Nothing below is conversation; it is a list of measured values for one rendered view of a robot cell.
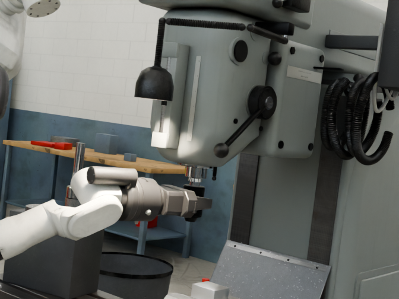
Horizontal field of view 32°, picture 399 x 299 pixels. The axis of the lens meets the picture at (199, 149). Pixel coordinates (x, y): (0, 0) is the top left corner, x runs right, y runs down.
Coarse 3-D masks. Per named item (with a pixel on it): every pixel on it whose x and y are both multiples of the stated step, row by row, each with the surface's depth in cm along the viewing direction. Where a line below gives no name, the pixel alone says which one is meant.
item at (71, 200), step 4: (68, 192) 175; (72, 192) 174; (68, 196) 175; (72, 196) 174; (76, 196) 174; (68, 200) 175; (72, 200) 174; (76, 200) 174; (68, 204) 175; (72, 204) 174; (76, 204) 174; (80, 204) 175
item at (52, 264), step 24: (48, 240) 173; (72, 240) 169; (96, 240) 177; (24, 264) 176; (48, 264) 173; (72, 264) 169; (96, 264) 178; (48, 288) 173; (72, 288) 171; (96, 288) 179
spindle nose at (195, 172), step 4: (188, 168) 147; (192, 168) 146; (196, 168) 146; (200, 168) 146; (204, 168) 147; (188, 172) 147; (192, 172) 146; (196, 172) 146; (200, 172) 146; (204, 172) 147; (188, 176) 147; (192, 176) 146; (196, 176) 146; (200, 176) 147; (204, 176) 147
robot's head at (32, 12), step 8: (8, 0) 130; (16, 0) 130; (24, 0) 127; (32, 0) 126; (40, 0) 125; (48, 0) 126; (56, 0) 128; (16, 8) 130; (24, 8) 128; (32, 8) 127; (40, 8) 128; (48, 8) 129; (56, 8) 130; (32, 16) 130; (40, 16) 131
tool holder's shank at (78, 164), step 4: (76, 144) 175; (80, 144) 175; (84, 144) 175; (76, 148) 175; (80, 148) 175; (84, 148) 175; (76, 152) 175; (80, 152) 175; (84, 152) 176; (76, 156) 175; (80, 156) 175; (76, 160) 175; (80, 160) 175; (76, 164) 175; (80, 164) 175; (76, 168) 175; (80, 168) 175; (76, 172) 175; (72, 176) 175
